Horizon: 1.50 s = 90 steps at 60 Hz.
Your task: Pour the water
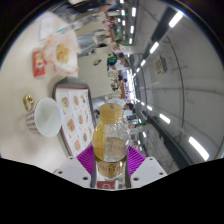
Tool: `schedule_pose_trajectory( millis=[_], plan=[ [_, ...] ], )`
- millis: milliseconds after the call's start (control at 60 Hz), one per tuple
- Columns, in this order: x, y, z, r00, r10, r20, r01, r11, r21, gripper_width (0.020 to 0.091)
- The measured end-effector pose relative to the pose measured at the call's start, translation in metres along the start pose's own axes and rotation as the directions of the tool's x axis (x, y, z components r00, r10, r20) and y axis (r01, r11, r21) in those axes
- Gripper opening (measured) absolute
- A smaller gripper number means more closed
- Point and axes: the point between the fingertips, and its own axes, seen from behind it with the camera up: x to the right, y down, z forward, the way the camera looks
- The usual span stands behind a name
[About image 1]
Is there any group of ceiling strip lights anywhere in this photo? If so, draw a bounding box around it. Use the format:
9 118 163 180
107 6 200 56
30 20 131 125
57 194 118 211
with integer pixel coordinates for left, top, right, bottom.
118 0 214 163

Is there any group of beige chairs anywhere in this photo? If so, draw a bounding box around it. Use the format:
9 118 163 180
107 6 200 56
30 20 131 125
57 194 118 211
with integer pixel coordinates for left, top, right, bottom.
76 6 121 51

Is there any person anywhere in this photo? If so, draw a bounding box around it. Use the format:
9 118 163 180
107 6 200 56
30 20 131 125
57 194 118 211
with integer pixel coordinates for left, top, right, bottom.
107 53 119 68

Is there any dark serving tray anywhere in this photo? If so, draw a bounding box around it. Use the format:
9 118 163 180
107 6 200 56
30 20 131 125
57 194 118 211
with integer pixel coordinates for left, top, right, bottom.
51 77 98 158

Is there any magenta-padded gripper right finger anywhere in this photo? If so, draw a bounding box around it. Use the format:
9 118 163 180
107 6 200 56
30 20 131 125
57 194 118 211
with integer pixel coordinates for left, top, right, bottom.
125 145 168 189

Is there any ceiling air conditioning unit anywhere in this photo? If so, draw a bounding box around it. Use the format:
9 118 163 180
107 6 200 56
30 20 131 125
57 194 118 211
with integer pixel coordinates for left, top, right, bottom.
153 55 168 75

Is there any beige chair with round hole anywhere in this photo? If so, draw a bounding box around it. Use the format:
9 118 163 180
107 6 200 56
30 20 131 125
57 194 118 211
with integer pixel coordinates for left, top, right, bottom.
77 49 114 99

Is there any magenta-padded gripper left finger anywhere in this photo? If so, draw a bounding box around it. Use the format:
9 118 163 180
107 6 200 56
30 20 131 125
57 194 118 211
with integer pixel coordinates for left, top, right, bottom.
53 145 98 189

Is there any white printed card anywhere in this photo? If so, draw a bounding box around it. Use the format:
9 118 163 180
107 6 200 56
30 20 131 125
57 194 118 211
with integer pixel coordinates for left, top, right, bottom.
38 13 56 43

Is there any white patterned mug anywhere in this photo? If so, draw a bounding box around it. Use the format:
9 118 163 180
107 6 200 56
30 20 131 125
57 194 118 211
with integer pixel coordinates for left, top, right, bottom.
22 94 63 139

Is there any red sauce packet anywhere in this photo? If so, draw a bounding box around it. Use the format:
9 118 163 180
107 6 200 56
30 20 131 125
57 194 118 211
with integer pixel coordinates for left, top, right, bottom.
32 49 47 78

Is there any clear bottle with yellow cap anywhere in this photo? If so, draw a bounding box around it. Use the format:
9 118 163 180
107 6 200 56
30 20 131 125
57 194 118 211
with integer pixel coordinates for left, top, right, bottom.
92 102 131 183

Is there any small teal bottle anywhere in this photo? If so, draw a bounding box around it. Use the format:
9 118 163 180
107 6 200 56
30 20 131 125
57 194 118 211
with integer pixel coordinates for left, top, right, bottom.
53 25 74 36

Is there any paper tray liner with food pictures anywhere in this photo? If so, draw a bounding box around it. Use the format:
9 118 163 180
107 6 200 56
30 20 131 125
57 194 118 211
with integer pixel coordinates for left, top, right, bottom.
54 87 96 157

